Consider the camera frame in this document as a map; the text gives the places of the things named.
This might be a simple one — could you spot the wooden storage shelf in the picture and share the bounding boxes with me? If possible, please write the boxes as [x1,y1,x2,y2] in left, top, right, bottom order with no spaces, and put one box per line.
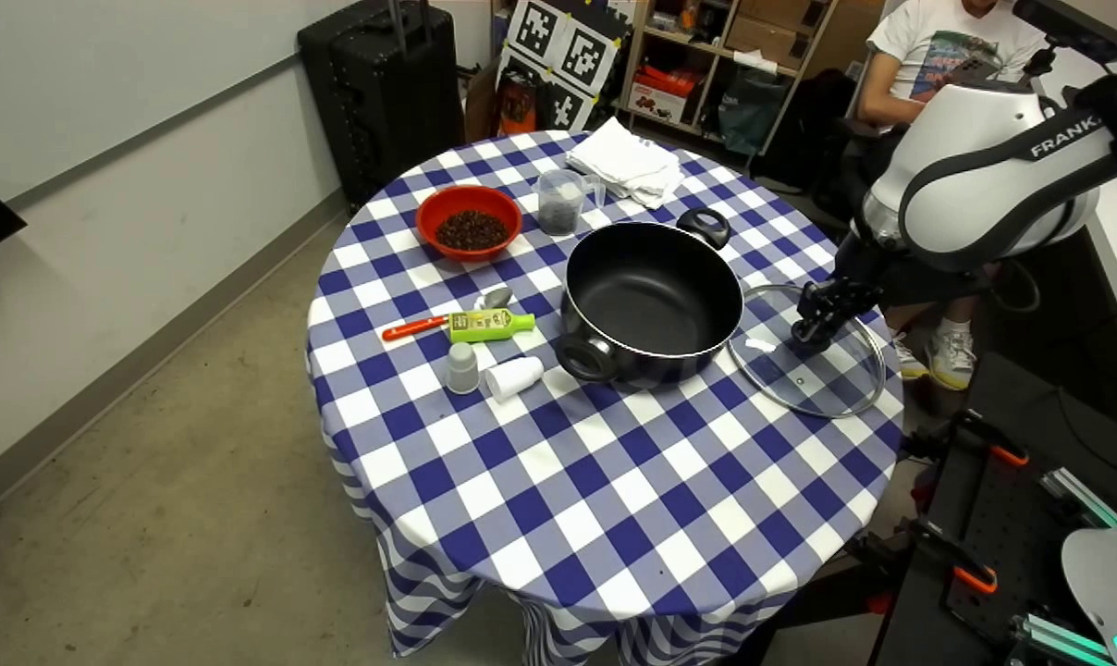
[615,0,889,150]

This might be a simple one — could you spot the black cooking pot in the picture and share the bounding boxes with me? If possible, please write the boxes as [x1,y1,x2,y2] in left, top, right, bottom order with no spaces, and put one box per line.
[554,218,748,391]

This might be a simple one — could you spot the glass lid with black knob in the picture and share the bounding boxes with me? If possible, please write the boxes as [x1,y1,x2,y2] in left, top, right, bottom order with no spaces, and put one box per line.
[724,282,890,422]

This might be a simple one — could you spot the folded white towel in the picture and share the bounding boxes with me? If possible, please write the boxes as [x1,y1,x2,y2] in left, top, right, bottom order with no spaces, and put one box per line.
[562,115,688,210]

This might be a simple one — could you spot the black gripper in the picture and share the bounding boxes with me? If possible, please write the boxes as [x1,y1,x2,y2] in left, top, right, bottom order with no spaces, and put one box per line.
[790,233,889,353]

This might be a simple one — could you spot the white plastic cup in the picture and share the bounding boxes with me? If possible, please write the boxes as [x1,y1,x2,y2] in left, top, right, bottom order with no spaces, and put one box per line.
[477,353,549,405]

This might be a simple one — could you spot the small black round object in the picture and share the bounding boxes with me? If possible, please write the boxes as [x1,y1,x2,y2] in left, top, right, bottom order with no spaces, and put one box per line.
[672,202,737,252]

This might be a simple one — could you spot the red bowl with beans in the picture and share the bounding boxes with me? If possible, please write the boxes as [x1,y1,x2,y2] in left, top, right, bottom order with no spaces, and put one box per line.
[411,181,530,266]

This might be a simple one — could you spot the black speaker case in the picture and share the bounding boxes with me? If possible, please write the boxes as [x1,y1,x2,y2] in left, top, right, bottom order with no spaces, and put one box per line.
[297,0,467,207]

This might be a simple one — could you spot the clear plastic measuring cup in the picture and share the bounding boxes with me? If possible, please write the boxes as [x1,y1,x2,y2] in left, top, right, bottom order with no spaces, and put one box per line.
[533,165,594,236]

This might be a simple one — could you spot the fiducial marker board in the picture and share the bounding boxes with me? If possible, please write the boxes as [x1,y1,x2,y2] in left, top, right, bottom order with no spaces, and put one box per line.
[493,0,634,132]

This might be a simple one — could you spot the black monitor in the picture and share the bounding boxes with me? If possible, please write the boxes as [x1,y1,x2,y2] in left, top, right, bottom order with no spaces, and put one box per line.
[1012,0,1117,68]

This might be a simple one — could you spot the black office chair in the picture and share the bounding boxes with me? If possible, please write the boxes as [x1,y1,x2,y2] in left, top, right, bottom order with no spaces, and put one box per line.
[778,68,889,236]

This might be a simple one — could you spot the small white bottle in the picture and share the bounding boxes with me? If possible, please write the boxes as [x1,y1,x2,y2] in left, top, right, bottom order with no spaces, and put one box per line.
[440,342,486,400]

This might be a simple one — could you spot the green tube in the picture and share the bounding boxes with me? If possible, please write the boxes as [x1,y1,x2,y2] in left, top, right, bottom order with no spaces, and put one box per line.
[443,306,540,347]

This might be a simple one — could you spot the orange handled metal spoon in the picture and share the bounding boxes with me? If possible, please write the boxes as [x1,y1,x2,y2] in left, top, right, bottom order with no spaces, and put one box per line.
[377,284,519,344]

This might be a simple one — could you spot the blue white checkered tablecloth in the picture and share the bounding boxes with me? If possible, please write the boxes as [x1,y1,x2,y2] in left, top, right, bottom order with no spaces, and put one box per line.
[303,126,909,666]

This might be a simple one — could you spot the black orange clamp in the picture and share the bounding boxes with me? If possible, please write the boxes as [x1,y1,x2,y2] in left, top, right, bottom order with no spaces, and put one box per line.
[949,411,1032,472]
[914,523,1001,601]

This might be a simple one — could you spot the seated person white shirt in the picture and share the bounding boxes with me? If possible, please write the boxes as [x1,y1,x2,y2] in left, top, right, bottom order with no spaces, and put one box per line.
[853,0,1052,396]

